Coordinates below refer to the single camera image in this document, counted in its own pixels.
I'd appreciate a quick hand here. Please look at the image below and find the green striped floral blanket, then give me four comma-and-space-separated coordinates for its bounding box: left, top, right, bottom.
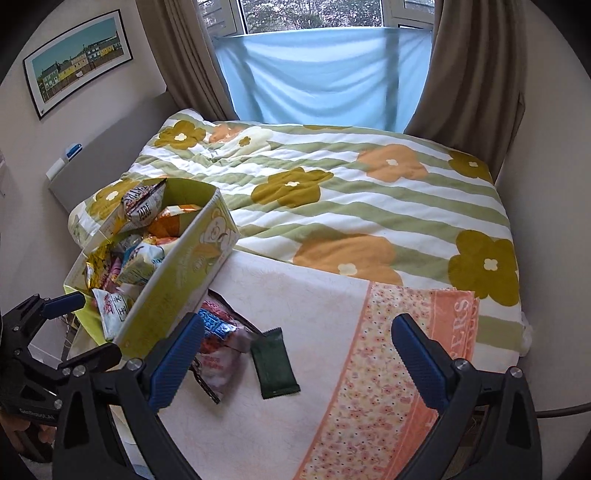
67, 108, 539, 361

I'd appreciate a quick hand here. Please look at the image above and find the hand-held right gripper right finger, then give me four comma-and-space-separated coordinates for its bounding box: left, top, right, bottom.
392, 313, 544, 480

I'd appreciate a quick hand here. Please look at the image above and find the peach floral towel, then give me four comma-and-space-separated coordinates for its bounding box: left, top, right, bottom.
293, 281, 481, 480

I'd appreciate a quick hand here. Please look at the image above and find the window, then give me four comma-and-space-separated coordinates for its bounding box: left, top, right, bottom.
196, 0, 437, 38

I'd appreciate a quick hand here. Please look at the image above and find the pile of assorted snacks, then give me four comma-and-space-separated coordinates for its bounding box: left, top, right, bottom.
83, 178, 205, 342

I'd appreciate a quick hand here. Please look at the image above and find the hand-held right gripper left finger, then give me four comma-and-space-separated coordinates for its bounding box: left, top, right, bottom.
52, 313, 223, 480

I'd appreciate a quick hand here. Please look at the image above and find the framed wall picture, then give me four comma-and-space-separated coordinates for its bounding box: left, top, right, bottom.
23, 8, 136, 121

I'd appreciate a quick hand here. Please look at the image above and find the yellow-green cardboard box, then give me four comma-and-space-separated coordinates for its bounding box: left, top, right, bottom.
62, 178, 241, 361

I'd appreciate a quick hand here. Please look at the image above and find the beige curtain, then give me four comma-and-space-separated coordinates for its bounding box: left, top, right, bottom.
136, 0, 242, 123
406, 0, 530, 184

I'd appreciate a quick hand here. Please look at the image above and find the white blue small device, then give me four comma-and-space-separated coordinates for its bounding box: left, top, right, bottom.
45, 142, 85, 182

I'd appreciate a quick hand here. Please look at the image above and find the black metal pole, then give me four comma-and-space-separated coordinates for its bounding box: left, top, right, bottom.
533, 396, 591, 421

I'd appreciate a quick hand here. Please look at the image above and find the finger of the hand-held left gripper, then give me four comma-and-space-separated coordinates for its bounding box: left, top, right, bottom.
28, 292, 88, 325
28, 342, 123, 385

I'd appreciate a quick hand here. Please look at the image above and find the grey headboard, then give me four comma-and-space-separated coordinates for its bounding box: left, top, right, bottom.
46, 90, 174, 213

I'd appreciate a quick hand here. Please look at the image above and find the dark green snack bar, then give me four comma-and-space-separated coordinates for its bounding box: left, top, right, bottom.
249, 326, 301, 400

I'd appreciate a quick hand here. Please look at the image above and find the person's left hand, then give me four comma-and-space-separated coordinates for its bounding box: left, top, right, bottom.
0, 410, 55, 455

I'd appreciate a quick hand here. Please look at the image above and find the red blue white candy bag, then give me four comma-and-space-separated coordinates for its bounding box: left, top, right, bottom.
187, 298, 265, 405

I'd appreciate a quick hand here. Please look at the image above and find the light blue cloth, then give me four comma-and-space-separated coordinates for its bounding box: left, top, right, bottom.
212, 25, 435, 132

